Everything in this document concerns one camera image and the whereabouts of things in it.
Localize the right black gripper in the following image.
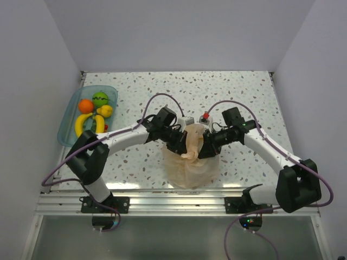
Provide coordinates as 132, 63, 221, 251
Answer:
197, 127, 237, 160

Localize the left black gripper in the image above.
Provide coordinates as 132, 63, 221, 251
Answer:
159, 126, 188, 158

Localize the orange plastic bag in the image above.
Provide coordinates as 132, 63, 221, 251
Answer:
162, 123, 220, 189

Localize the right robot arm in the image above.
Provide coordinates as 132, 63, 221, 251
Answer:
198, 107, 322, 213

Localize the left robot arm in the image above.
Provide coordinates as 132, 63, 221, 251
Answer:
66, 107, 194, 213

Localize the fake yellow lemon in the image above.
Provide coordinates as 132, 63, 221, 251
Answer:
97, 105, 113, 118

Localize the fake yellow banana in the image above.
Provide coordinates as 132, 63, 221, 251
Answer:
74, 113, 93, 138
93, 114, 105, 134

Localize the fake green apple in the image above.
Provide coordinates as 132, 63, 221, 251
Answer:
92, 92, 109, 108

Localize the fake orange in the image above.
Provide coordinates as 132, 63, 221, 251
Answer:
78, 99, 94, 114

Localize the right round controller board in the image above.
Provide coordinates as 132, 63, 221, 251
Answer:
239, 217, 263, 232

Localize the round controller board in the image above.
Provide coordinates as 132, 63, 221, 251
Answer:
239, 217, 263, 232
92, 216, 117, 231

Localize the left round controller board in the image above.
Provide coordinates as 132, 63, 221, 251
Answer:
92, 216, 117, 231

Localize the blue plastic tray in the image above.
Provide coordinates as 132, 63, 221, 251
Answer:
57, 85, 118, 147

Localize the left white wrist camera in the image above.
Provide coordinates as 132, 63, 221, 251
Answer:
177, 116, 195, 132

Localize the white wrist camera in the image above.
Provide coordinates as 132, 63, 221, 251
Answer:
198, 112, 213, 131
177, 116, 195, 132

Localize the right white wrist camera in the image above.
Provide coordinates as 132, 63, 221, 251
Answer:
198, 112, 213, 131

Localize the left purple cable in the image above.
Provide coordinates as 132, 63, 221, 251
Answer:
41, 92, 188, 187

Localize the purple cable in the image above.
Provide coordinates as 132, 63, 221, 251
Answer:
224, 100, 334, 260
41, 92, 188, 187

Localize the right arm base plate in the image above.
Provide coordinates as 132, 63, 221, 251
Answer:
224, 184, 273, 214

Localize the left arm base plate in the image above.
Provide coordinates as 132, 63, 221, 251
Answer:
79, 196, 130, 214

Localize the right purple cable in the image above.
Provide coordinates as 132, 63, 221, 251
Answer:
224, 100, 334, 260

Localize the aluminium rail frame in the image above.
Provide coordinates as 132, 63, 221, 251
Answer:
34, 186, 320, 216

